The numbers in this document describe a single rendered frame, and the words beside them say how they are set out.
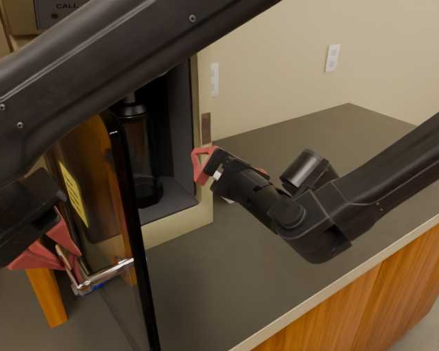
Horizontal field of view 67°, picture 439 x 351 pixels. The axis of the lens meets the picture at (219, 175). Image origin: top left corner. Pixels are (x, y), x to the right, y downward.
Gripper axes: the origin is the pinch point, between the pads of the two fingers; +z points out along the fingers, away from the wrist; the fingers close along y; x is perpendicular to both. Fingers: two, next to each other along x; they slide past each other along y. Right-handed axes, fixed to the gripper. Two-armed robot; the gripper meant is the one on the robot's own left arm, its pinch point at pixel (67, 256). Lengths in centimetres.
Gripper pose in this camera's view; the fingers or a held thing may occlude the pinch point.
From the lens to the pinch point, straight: 43.5
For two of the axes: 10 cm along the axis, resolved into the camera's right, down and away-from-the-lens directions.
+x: 6.3, 3.9, -6.7
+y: -7.1, 6.5, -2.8
